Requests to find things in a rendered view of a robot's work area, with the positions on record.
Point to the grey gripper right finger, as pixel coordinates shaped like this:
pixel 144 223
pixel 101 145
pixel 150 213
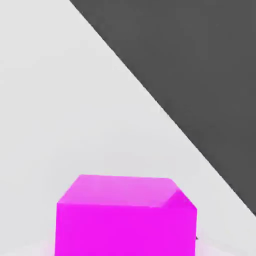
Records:
pixel 197 243

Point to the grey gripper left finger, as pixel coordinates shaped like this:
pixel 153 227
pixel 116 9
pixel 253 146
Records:
pixel 51 251

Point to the small magenta cube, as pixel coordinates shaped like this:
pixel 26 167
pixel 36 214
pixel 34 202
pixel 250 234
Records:
pixel 124 230

